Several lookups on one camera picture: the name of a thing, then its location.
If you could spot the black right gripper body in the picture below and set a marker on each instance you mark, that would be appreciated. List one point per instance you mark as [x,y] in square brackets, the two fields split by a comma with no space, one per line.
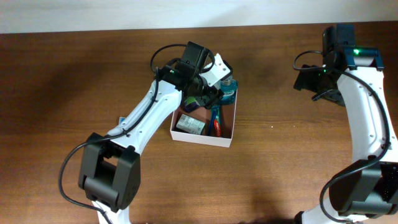
[319,81]

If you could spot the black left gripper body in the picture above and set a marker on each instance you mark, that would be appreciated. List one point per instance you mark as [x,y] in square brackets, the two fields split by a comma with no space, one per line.
[208,95]

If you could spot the teal mouthwash bottle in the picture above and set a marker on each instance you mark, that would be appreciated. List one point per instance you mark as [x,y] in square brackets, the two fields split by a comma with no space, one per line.
[229,88]

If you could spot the white cardboard box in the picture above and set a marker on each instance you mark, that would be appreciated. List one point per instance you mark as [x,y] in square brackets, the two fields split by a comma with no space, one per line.
[228,114]

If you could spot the blue razor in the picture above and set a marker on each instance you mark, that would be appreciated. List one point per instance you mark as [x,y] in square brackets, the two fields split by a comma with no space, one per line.
[211,124]

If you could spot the green white soap box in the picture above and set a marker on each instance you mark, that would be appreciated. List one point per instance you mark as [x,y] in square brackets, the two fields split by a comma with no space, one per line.
[190,125]

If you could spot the green white toothpaste tube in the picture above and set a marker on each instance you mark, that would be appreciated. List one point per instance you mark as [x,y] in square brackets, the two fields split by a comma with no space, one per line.
[217,123]

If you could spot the purple hand soap pump bottle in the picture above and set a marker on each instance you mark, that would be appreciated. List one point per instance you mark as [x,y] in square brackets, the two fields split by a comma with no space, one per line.
[190,104]

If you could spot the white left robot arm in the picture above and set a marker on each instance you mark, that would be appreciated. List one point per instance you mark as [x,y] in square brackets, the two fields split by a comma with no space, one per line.
[110,172]

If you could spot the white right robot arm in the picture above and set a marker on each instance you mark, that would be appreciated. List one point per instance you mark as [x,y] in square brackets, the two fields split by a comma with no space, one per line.
[352,76]

